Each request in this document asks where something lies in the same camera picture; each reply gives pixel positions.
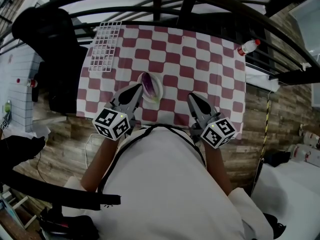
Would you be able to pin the white plate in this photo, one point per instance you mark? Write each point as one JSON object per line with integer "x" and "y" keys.
{"x": 159, "y": 89}

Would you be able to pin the person's right forearm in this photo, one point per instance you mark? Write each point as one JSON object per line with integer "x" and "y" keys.
{"x": 217, "y": 171}

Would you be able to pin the white grid sheet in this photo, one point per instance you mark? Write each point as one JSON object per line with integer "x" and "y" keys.
{"x": 105, "y": 46}

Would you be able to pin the black bundle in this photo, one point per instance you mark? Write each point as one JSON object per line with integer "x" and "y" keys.
{"x": 17, "y": 151}

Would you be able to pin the checkered red white table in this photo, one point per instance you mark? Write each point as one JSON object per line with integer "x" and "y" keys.
{"x": 190, "y": 69}

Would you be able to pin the red label water bottle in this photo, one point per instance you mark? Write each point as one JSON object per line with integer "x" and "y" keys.
{"x": 247, "y": 47}

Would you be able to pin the white plastic jug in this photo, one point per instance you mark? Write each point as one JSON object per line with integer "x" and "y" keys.
{"x": 303, "y": 154}
{"x": 311, "y": 139}

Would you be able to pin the black swivel chair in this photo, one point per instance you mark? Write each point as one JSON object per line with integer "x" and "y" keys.
{"x": 275, "y": 226}

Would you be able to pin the white panel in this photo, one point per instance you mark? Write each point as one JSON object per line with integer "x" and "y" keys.
{"x": 260, "y": 79}

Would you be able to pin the white cabinet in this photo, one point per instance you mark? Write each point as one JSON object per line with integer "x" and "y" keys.
{"x": 310, "y": 34}

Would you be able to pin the yellow black striped tape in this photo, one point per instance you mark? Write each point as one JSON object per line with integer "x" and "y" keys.
{"x": 266, "y": 129}

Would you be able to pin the person's left forearm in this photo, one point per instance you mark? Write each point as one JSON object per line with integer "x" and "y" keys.
{"x": 100, "y": 164}

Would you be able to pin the white tiled counter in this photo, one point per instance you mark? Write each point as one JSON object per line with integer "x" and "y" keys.
{"x": 20, "y": 84}

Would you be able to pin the small red capped bottle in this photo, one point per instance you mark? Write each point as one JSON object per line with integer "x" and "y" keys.
{"x": 32, "y": 83}

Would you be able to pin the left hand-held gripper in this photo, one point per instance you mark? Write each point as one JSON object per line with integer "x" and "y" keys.
{"x": 112, "y": 124}

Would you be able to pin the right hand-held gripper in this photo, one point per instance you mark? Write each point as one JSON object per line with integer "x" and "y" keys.
{"x": 217, "y": 132}

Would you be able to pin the black armrest office chair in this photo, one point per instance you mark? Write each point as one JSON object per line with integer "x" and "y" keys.
{"x": 62, "y": 196}

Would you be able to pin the black mesh office chair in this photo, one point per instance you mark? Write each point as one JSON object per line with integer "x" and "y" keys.
{"x": 57, "y": 59}

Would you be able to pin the small green object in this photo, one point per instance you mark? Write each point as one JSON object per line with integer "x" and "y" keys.
{"x": 7, "y": 107}

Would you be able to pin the black bag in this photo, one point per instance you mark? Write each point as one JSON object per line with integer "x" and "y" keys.
{"x": 277, "y": 159}

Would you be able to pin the white side table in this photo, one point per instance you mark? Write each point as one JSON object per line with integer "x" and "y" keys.
{"x": 295, "y": 191}

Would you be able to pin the purple eggplant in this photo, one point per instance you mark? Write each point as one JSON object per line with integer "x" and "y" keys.
{"x": 149, "y": 86}

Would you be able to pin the person's white shirt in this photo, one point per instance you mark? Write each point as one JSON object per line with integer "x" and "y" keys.
{"x": 165, "y": 189}

